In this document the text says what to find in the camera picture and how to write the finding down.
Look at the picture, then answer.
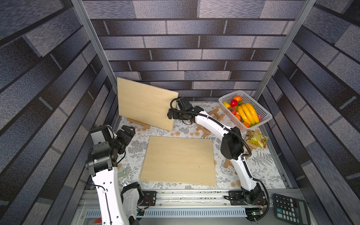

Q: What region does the wooden easel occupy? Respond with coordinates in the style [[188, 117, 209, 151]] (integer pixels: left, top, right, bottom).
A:
[[127, 118, 150, 129], [195, 111, 228, 139], [223, 142, 257, 169]]

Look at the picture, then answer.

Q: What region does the plywood board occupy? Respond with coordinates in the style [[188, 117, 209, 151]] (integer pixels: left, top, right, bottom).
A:
[[117, 78, 178, 131], [140, 136, 217, 186]]

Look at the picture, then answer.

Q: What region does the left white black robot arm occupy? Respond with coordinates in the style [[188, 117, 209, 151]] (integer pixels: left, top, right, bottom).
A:
[[85, 125, 143, 225]]

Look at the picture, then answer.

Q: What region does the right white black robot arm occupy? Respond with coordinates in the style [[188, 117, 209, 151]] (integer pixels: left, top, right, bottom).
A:
[[167, 97, 269, 205]]

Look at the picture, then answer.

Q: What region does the yellow lemon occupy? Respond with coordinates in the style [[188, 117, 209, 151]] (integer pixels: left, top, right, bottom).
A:
[[223, 102, 231, 108]]

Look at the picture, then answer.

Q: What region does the green items plastic bag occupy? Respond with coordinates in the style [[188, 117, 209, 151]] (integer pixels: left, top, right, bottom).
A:
[[118, 164, 131, 188]]

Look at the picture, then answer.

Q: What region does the red apple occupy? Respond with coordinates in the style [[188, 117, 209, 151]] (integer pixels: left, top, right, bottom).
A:
[[230, 99, 238, 107]]

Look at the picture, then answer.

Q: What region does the orange fruit top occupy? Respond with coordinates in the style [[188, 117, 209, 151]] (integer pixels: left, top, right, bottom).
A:
[[233, 96, 243, 102]]

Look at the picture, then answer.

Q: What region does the orange fruit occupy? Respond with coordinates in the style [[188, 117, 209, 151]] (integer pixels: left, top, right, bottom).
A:
[[242, 121, 252, 128], [233, 96, 243, 102]]

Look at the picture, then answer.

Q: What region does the orange fruit bottom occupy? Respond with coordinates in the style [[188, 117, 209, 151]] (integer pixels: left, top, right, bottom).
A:
[[242, 121, 252, 128]]

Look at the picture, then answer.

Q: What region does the yellow banana bunch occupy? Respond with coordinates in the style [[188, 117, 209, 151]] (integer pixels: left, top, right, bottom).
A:
[[237, 103, 260, 126]]

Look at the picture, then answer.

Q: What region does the white plastic basket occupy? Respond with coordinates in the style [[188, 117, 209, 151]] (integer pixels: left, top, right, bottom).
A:
[[218, 90, 272, 132]]

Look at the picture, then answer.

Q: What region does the green snack bag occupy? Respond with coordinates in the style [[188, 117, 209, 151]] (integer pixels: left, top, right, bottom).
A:
[[245, 130, 269, 149]]

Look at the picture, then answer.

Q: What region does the black calculator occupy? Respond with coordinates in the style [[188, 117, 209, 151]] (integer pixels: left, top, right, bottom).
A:
[[273, 193, 311, 225]]

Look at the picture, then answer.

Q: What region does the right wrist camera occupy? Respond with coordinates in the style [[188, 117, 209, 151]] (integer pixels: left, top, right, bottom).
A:
[[176, 97, 193, 111]]

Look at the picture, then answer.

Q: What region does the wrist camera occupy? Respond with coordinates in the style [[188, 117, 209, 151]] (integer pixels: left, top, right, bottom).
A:
[[90, 125, 114, 145], [176, 97, 193, 111]]

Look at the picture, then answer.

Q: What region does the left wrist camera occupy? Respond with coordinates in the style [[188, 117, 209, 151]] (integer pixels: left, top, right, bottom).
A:
[[90, 125, 114, 145]]

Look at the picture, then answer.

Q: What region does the aluminium rail base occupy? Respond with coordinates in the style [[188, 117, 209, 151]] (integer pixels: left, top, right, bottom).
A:
[[70, 188, 305, 225]]

